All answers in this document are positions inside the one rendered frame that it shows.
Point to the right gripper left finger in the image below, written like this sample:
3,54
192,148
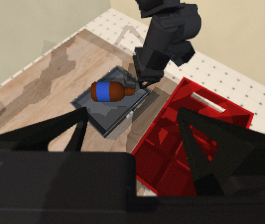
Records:
36,137

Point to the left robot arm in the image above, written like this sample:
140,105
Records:
163,26

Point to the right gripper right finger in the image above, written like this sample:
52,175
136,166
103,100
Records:
241,151

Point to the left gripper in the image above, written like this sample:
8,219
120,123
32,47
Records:
144,62

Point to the red crate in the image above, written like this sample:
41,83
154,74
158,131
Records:
159,148

